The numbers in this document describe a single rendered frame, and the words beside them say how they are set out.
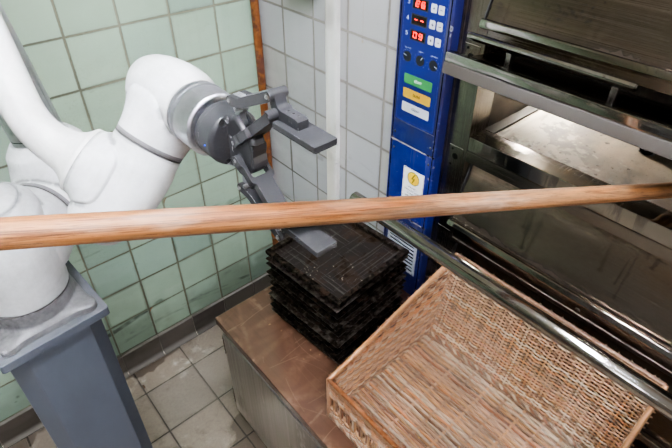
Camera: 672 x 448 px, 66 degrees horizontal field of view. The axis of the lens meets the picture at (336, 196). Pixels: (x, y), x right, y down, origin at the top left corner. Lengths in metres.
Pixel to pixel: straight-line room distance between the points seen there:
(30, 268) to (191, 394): 1.26
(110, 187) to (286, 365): 0.89
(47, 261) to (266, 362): 0.68
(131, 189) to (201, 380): 1.55
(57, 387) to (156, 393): 1.03
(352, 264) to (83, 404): 0.71
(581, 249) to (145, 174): 0.92
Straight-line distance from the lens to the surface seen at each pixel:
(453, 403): 1.46
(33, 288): 1.10
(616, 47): 1.05
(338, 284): 1.35
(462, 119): 1.29
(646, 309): 1.25
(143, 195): 0.77
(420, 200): 0.68
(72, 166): 0.78
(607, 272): 1.26
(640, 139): 0.93
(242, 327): 1.60
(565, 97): 0.96
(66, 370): 1.24
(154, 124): 0.74
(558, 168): 1.23
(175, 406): 2.20
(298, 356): 1.52
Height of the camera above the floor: 1.80
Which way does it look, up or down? 36 degrees down
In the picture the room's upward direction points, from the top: straight up
